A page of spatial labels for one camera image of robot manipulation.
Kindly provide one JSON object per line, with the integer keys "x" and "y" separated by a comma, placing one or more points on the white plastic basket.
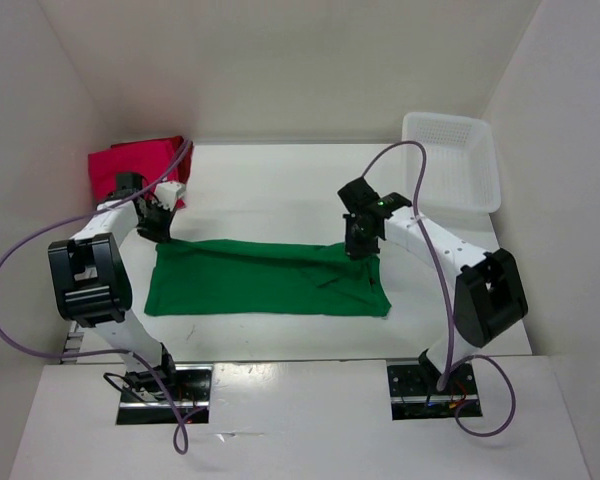
{"x": 461, "y": 173}

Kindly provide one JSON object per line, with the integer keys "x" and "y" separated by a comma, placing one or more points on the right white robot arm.
{"x": 482, "y": 290}

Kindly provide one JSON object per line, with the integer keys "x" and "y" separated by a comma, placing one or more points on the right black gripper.
{"x": 354, "y": 250}

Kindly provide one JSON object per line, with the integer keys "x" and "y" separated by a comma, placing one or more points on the pink t shirt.
{"x": 148, "y": 158}

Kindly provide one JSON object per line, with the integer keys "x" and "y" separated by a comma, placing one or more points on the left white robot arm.
{"x": 91, "y": 284}

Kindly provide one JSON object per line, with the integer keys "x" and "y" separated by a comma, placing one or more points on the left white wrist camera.
{"x": 170, "y": 194}

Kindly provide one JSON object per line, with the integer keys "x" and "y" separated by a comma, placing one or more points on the green t shirt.
{"x": 214, "y": 277}

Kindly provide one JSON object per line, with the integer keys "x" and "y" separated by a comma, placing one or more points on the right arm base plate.
{"x": 413, "y": 399}

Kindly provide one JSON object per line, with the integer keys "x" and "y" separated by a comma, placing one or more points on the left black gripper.
{"x": 162, "y": 235}

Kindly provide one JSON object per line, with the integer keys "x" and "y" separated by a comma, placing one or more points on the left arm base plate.
{"x": 140, "y": 405}

